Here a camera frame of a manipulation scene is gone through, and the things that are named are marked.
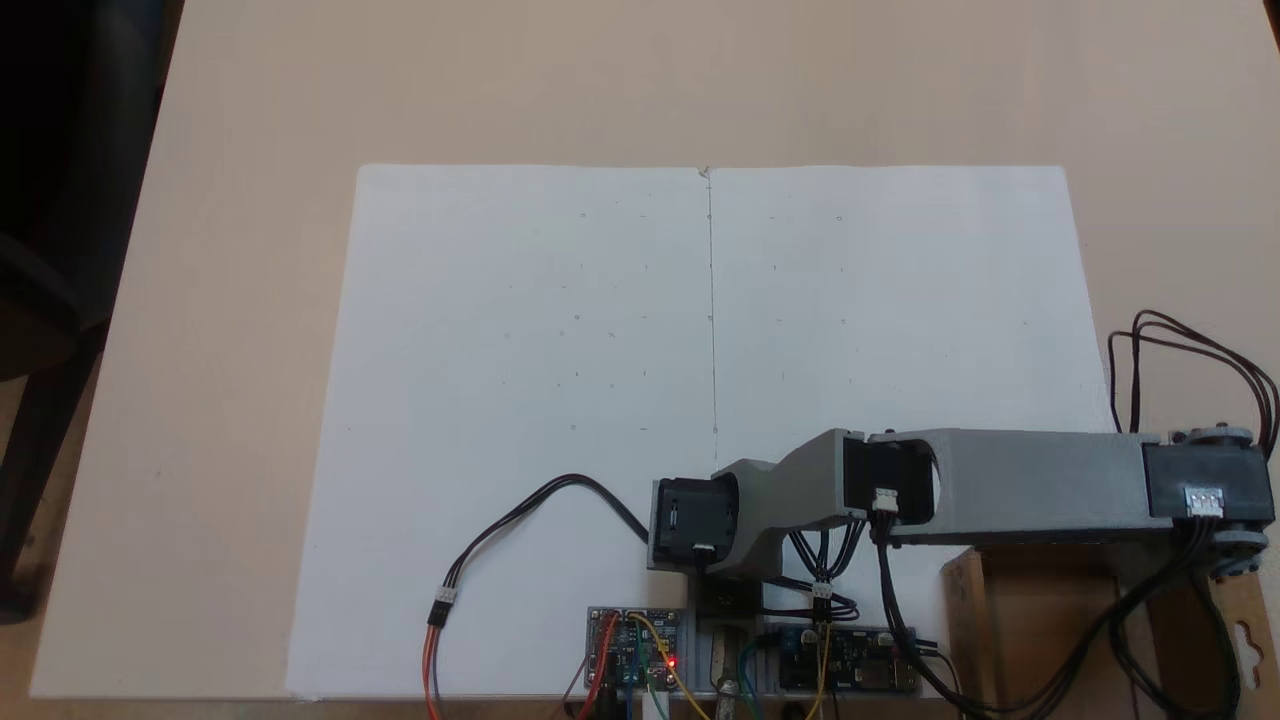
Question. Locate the grey black Koch robot arm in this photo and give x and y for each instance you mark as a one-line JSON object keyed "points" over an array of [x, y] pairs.
{"points": [[1020, 485]]}

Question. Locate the white paper sheet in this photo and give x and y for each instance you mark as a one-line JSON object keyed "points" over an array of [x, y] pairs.
{"points": [[480, 400], [900, 330]]}

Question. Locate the blue circuit board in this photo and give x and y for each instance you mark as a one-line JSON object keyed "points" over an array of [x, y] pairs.
{"points": [[850, 660]]}

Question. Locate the brown cardboard box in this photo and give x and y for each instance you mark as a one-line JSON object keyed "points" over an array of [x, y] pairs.
{"points": [[1030, 640]]}

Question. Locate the black chair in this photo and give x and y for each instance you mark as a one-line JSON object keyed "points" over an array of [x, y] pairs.
{"points": [[60, 200]]}

